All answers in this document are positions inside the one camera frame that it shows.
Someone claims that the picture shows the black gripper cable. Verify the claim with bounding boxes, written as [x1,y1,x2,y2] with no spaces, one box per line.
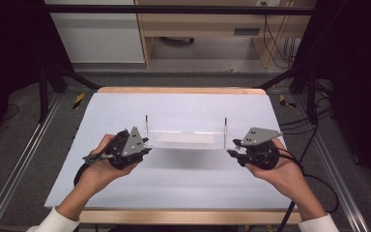
[274,151,341,232]
[72,161,90,189]

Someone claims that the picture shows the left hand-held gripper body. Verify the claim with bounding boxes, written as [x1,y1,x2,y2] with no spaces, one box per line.
[82,126,150,171]

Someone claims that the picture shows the clear acrylic plate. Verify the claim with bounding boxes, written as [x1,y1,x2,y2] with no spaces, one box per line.
[146,130,240,151]

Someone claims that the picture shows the wooden table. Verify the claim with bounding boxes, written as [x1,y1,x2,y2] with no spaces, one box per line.
[77,86,302,225]

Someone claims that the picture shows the black horizontal frame bar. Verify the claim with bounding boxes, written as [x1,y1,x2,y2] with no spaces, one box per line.
[43,4,317,16]

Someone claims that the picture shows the black cables by desk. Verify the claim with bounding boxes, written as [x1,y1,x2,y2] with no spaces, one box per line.
[260,1,302,70]

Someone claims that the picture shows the grey desk label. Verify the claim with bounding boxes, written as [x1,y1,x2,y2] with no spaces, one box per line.
[233,27,262,36]

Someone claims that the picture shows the black metal stand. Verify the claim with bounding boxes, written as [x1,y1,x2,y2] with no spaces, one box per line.
[253,63,321,126]
[38,62,101,124]

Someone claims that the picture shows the white cabinet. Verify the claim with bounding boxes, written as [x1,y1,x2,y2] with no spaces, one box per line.
[43,0,146,65]

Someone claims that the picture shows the thin black floor cable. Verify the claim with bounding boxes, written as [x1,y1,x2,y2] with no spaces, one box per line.
[0,103,20,123]

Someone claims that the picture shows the person's right hand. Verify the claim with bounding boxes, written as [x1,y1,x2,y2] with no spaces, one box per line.
[244,138,307,200]

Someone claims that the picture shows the aluminium floor rail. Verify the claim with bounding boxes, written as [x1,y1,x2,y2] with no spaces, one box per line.
[0,92,63,232]
[292,94,370,232]

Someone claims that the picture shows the yellow and black tape strip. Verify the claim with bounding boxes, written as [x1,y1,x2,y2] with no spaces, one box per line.
[72,93,86,110]
[278,94,298,109]

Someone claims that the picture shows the black curtain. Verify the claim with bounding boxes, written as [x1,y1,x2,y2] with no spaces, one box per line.
[0,0,75,148]
[293,0,371,197]

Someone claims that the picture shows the person's left hand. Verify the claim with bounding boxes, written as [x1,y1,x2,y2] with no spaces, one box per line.
[74,133,139,198]

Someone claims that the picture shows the wooden desk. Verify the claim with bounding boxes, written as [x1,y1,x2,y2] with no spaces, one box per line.
[134,0,317,70]

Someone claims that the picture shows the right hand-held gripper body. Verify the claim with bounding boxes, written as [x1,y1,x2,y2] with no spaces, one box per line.
[240,127,284,171]

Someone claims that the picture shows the black floor cables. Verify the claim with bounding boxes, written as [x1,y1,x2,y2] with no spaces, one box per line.
[278,81,336,136]

